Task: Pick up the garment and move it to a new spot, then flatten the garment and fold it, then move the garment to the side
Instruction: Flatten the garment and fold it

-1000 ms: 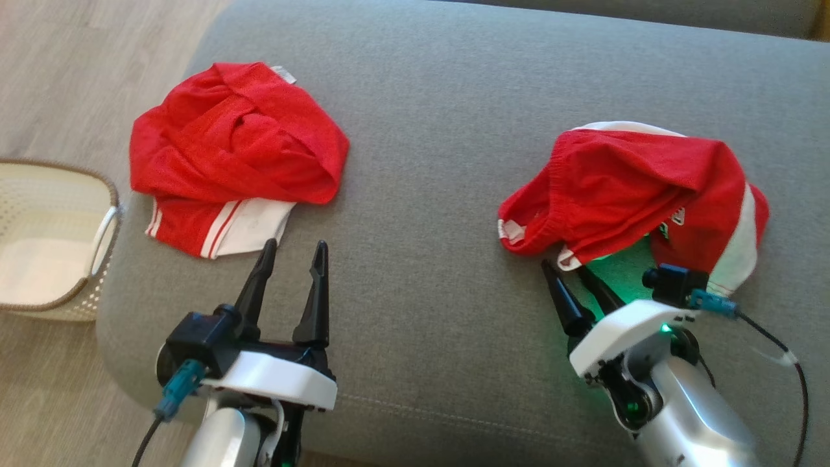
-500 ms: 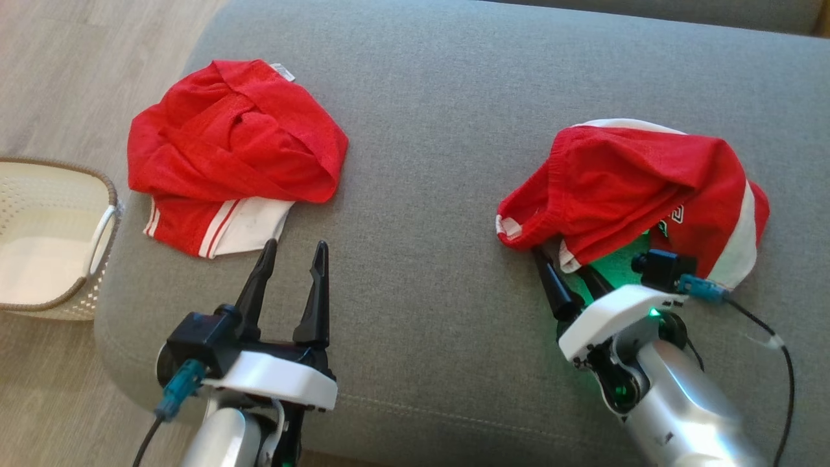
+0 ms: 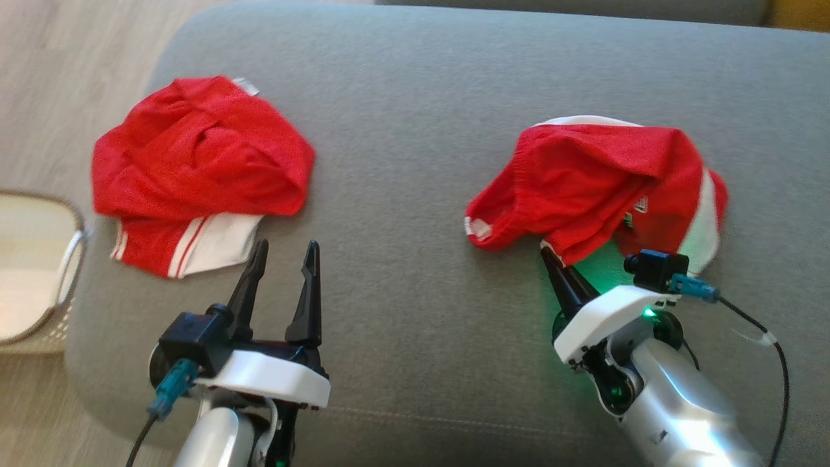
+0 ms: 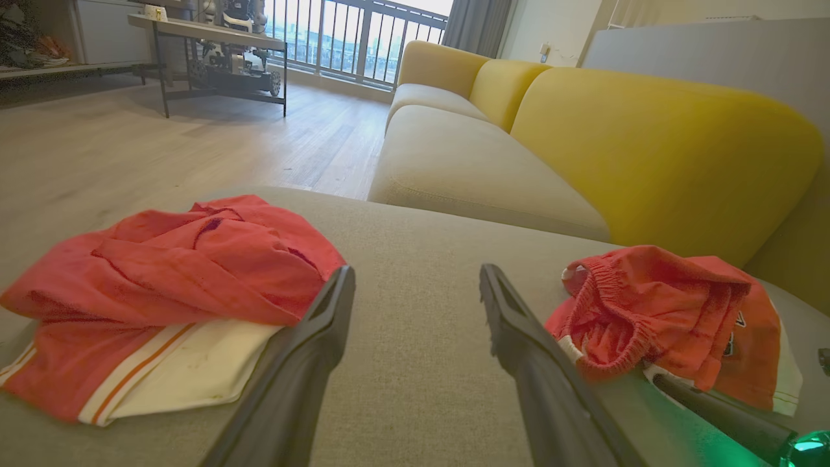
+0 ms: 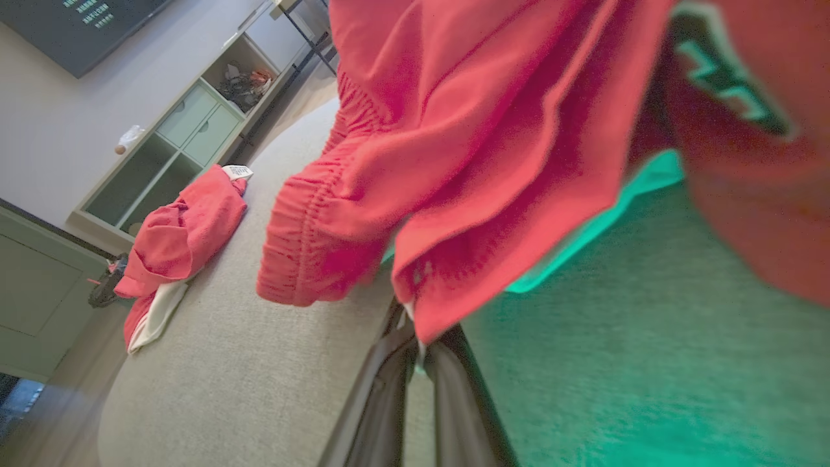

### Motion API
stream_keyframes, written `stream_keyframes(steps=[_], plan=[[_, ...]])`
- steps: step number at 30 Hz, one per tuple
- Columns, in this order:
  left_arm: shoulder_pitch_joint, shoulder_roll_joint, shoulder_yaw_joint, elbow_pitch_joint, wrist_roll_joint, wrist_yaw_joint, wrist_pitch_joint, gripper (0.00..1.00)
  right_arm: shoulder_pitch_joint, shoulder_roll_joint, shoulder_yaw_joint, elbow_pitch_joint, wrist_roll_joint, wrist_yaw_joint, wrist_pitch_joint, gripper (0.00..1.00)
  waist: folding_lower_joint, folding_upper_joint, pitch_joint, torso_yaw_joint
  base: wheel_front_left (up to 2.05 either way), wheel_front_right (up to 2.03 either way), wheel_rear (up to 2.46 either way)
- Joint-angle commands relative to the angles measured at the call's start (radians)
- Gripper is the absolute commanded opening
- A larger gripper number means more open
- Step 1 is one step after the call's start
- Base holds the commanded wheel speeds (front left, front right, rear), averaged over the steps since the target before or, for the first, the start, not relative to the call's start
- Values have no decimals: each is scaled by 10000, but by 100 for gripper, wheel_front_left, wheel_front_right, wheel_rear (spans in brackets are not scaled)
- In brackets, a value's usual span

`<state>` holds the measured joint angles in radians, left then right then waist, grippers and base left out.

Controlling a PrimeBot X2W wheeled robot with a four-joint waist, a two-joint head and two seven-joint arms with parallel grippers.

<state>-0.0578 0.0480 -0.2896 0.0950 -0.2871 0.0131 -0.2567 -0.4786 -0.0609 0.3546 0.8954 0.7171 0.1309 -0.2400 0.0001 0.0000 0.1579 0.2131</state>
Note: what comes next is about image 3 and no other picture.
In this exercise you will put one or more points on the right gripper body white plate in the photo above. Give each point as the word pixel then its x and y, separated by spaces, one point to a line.
pixel 603 318

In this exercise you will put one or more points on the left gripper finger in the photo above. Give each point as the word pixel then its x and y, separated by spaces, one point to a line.
pixel 308 318
pixel 245 305

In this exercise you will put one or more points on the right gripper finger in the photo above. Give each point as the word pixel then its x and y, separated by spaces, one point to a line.
pixel 583 290
pixel 563 292

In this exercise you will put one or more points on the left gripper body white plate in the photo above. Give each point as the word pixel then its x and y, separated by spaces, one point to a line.
pixel 272 379

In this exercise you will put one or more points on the red shorts white stripe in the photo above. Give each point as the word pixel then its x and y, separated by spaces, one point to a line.
pixel 583 181

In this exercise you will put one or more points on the red basketball jersey white sleeves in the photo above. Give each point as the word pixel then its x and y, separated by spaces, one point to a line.
pixel 194 155

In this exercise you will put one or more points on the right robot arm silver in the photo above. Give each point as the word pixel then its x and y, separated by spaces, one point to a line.
pixel 681 402

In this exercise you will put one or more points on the large grey sofa seat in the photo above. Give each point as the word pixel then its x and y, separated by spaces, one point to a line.
pixel 415 130

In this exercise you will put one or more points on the white laundry basket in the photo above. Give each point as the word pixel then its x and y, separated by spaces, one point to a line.
pixel 26 259

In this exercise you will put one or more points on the yellow sofa back cushion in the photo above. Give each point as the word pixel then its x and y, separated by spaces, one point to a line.
pixel 801 13

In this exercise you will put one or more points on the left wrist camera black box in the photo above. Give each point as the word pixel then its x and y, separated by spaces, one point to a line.
pixel 191 337

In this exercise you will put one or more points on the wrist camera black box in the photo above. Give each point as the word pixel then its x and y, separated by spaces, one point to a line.
pixel 655 269
pixel 191 337

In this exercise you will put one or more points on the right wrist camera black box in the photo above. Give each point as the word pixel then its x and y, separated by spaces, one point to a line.
pixel 655 269

